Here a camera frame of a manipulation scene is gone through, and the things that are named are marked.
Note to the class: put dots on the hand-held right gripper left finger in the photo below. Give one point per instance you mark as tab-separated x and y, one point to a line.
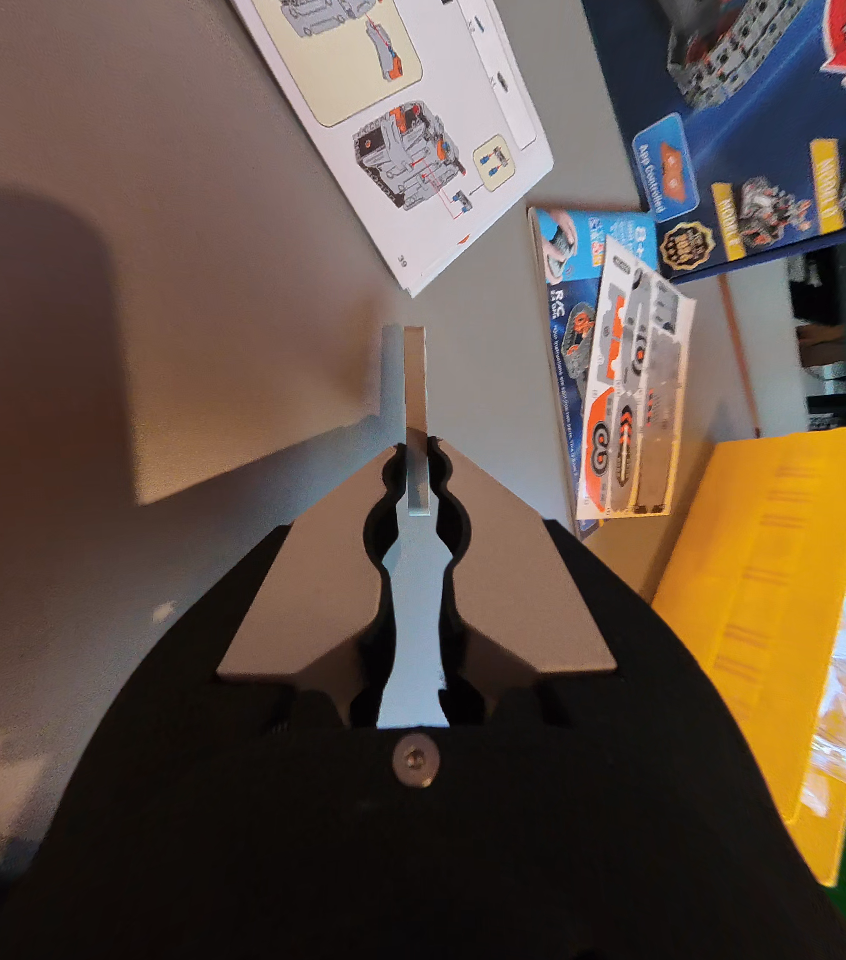
303	600

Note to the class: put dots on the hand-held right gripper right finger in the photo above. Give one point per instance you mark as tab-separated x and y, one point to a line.
528	600

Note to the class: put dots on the light grey perforated beam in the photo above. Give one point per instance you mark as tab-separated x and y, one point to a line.
417	390

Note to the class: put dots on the grey desk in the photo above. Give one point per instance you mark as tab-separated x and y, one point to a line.
168	112

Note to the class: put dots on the yellow plastic bin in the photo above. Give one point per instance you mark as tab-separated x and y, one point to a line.
752	600

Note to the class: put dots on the printed sticker sheet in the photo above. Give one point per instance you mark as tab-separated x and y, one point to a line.
640	390

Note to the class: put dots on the wooden stick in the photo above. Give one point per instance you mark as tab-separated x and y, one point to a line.
739	352

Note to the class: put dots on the white instruction booklet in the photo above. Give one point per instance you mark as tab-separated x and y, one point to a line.
393	112

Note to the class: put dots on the dark blue robot kit box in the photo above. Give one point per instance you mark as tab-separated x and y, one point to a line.
752	135

